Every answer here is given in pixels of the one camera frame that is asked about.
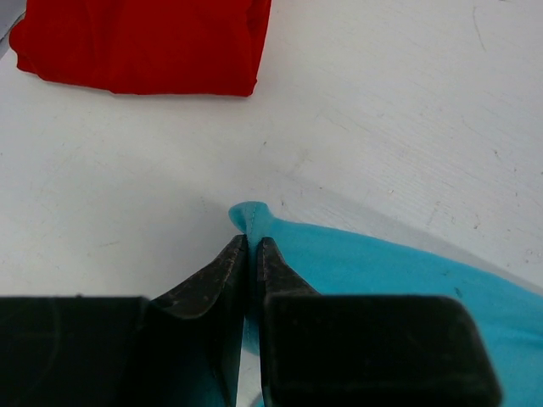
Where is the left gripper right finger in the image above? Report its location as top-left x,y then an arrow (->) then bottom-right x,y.
256,237 -> 502,406

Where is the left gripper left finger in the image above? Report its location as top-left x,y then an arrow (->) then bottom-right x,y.
1,235 -> 249,406

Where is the teal t shirt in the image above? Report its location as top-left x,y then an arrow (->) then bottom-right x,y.
227,200 -> 543,407

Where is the folded red t shirt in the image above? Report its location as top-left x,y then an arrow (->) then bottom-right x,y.
9,1 -> 271,97

